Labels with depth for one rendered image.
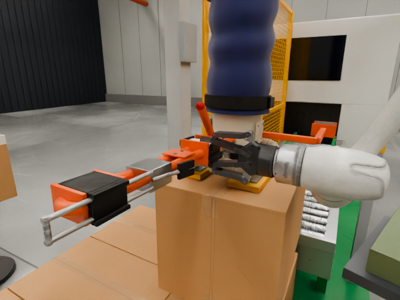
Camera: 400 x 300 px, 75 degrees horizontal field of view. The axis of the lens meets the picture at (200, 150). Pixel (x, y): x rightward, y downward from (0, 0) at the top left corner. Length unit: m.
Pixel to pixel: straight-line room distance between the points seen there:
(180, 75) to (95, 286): 1.65
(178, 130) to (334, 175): 1.90
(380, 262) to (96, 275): 1.07
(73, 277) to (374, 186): 1.16
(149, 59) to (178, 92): 10.58
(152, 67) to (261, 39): 11.99
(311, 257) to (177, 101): 1.55
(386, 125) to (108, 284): 1.11
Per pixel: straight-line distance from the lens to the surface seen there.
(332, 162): 0.57
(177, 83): 2.30
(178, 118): 2.33
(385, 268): 1.06
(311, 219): 1.75
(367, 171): 0.57
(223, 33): 0.84
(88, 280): 1.30
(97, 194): 0.39
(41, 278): 1.40
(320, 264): 1.52
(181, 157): 0.58
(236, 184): 0.78
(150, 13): 12.97
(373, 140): 0.76
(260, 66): 0.84
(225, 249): 0.80
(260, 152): 0.60
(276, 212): 0.70
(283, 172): 0.59
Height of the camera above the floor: 1.37
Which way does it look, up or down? 16 degrees down
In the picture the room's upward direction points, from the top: straight up
